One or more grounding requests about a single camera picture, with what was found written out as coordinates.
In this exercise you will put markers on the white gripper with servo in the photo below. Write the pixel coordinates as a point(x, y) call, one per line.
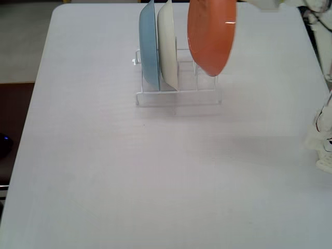
point(255, 2)

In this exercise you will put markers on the orange plate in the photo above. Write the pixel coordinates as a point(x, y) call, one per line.
point(210, 39)

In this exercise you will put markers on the white plate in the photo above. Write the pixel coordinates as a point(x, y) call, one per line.
point(167, 52)

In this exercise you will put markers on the blue plate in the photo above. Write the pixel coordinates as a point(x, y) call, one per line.
point(149, 46)

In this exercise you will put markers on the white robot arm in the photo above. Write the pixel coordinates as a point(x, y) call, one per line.
point(324, 46)

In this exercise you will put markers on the dark brown wooden furniture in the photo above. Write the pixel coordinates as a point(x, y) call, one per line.
point(15, 124)

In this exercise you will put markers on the black computer mouse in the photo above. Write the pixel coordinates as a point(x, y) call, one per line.
point(5, 145)

